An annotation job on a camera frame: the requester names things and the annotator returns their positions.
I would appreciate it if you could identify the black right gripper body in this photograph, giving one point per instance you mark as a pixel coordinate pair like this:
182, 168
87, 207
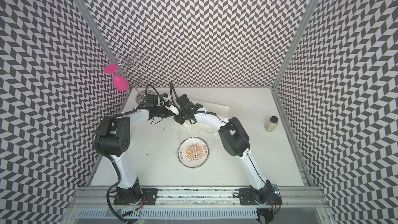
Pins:
182, 116

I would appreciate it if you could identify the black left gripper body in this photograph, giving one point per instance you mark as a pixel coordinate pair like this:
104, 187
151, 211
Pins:
162, 112

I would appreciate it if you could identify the cream plastic wrap dispenser box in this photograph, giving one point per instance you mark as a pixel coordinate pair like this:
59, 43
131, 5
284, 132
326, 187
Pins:
219, 109

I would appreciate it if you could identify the white plate with orange pattern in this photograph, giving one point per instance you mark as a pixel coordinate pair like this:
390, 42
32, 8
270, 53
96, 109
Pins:
193, 152

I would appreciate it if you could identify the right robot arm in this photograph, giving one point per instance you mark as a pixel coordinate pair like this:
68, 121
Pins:
235, 141

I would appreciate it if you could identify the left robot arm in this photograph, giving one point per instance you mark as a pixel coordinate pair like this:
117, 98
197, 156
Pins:
112, 140

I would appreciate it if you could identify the pink plastic wine glass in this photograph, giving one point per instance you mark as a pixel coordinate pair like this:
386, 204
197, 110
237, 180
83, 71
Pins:
119, 81

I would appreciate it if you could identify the glass jar with black lid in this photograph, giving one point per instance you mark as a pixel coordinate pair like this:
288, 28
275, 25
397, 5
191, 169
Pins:
271, 124

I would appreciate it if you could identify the white vent grille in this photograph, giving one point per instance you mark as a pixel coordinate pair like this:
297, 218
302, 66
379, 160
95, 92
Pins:
174, 213

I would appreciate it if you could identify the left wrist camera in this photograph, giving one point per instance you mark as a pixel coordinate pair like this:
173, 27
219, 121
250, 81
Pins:
169, 104

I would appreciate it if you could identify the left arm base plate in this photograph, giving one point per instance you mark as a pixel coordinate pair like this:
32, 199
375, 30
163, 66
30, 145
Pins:
127, 197

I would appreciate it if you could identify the aluminium front rail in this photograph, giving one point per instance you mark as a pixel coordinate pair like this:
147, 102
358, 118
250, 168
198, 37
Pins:
233, 196

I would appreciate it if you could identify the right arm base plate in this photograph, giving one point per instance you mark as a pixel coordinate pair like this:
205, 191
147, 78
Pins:
249, 196

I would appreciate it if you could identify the left aluminium corner post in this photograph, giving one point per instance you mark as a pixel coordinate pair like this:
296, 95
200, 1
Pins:
87, 16

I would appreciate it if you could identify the aluminium corner post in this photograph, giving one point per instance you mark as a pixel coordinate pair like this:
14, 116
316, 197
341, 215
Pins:
87, 16
308, 13

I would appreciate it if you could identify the right aluminium corner post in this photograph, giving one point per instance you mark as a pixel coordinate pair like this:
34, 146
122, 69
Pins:
308, 13

